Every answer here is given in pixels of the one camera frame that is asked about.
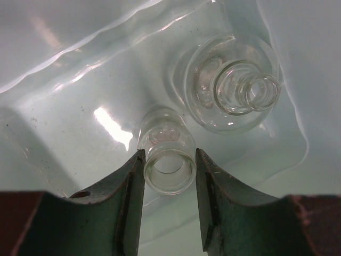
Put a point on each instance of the small glass vial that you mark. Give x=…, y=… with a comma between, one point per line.
x=170, y=166

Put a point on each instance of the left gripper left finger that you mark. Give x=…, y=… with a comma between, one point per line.
x=102, y=219

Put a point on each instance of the light teal plastic bin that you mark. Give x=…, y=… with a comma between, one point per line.
x=78, y=78

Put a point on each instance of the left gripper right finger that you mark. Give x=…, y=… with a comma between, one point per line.
x=236, y=219

